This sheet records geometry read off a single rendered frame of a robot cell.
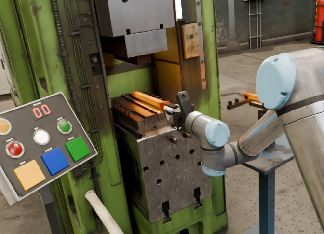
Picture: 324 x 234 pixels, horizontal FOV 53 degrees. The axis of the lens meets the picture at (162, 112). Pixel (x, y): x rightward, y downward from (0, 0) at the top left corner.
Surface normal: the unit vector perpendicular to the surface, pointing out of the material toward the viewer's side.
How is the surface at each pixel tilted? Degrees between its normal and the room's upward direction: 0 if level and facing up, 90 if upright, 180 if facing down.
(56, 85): 90
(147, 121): 90
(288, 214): 0
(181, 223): 90
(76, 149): 60
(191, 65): 90
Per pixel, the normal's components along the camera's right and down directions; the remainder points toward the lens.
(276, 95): -0.96, 0.08
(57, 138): 0.65, -0.37
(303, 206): -0.11, -0.94
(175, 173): 0.49, 0.24
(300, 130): -0.77, 0.09
